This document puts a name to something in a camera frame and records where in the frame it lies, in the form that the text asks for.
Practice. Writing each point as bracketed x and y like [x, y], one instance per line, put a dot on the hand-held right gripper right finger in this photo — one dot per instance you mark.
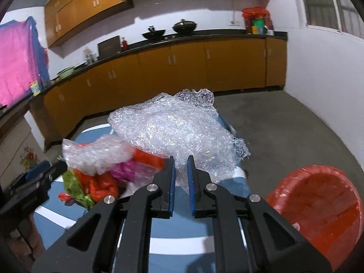
[192, 190]

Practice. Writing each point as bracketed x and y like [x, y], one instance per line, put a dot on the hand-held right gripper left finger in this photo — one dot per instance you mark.
[171, 190]

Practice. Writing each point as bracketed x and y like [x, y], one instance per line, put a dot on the large red plastic bag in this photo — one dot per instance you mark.
[148, 157]

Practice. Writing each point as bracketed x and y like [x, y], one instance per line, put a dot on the yellow-green plastic bag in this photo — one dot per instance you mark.
[74, 184]

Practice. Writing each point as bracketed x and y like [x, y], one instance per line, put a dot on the small red plastic bag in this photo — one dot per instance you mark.
[102, 187]

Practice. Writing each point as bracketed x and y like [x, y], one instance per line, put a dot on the large clear bubble wrap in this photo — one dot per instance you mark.
[170, 119]

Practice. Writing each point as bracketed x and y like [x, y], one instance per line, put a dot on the red lined waste basket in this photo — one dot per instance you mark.
[321, 210]

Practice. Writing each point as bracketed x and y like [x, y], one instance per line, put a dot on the blue white striped tablecloth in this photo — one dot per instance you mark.
[176, 227]

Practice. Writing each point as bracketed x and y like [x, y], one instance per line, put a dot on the floral cardboard box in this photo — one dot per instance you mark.
[17, 148]

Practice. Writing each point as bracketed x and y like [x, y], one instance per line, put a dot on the purple plastic bag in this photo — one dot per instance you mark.
[125, 172]

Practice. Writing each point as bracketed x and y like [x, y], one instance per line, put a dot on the small clear bubble wrap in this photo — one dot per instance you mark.
[91, 153]

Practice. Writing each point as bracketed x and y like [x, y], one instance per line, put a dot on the yellow toy box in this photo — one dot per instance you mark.
[35, 88]

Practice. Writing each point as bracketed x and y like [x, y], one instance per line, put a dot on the green basin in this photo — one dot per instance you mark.
[66, 73]

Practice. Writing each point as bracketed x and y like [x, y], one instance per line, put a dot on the wooden base cabinets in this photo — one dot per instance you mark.
[184, 62]

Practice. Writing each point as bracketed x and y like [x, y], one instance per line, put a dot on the pink blue blanket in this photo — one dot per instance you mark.
[17, 62]

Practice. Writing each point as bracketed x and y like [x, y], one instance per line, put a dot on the glass jar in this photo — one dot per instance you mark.
[89, 57]

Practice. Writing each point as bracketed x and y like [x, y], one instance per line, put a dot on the red bottle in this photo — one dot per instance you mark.
[124, 45]

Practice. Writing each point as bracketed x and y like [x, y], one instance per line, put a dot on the open black wok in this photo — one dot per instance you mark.
[153, 35]

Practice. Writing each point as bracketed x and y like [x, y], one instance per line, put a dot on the black countertop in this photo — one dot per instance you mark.
[216, 35]

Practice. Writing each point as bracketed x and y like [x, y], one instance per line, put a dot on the brown cutting board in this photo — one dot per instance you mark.
[109, 46]

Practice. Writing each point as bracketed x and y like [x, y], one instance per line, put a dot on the lidded black wok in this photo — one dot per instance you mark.
[184, 27]

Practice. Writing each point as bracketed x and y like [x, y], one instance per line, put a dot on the white cup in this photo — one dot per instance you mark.
[270, 32]

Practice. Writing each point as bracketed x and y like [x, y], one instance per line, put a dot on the red bag with boxes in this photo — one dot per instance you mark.
[256, 17]

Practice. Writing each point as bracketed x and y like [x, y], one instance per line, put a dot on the window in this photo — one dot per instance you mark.
[321, 2]

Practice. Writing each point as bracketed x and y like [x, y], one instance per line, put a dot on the long wooden wall cabinets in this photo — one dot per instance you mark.
[82, 5]

